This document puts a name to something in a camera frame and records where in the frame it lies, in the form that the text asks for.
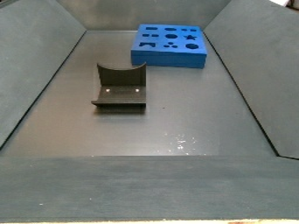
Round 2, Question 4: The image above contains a blue shape sorting board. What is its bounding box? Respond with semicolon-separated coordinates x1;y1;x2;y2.
131;24;207;68

